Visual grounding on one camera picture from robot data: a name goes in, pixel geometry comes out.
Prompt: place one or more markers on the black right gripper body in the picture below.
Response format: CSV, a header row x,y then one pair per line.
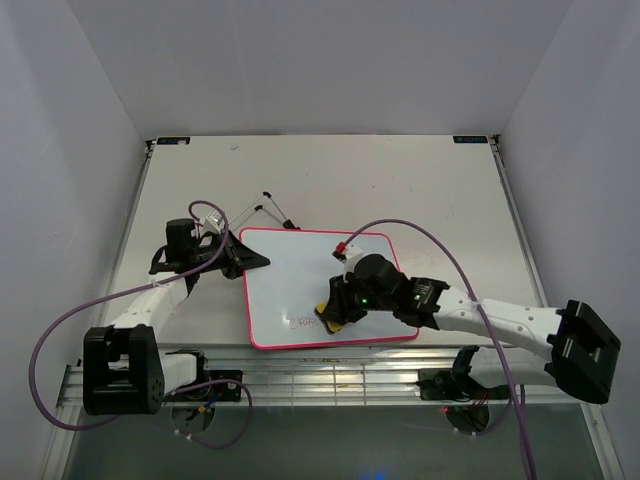
x,y
354,301

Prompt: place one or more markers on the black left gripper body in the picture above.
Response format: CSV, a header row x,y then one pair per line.
x,y
225,262

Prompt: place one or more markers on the pink framed whiteboard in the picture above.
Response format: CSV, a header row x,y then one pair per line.
x,y
281,297

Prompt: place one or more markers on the yellow bone-shaped eraser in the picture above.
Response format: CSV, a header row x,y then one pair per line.
x,y
331,313

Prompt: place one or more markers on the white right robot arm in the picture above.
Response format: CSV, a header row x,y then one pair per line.
x,y
570,348

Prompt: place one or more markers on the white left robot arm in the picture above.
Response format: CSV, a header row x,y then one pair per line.
x,y
124,372

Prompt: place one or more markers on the blue label sticker left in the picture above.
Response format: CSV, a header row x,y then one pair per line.
x,y
173,141

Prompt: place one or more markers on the blue label sticker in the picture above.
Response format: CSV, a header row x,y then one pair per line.
x,y
470,139
173,141

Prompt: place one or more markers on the blue label sticker right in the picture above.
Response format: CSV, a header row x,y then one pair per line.
x,y
470,139

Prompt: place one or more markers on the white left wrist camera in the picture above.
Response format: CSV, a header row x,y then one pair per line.
x,y
212,222

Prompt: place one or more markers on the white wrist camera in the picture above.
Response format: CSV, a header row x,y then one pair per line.
x,y
348,255
212,222

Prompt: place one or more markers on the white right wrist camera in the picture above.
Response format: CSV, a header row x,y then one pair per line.
x,y
348,255

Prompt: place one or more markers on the black wire whiteboard stand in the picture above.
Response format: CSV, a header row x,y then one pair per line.
x,y
265,203

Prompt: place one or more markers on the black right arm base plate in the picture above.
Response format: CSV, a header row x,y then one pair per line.
x,y
456,383

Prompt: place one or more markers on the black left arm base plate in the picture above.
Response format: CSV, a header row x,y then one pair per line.
x,y
211,387

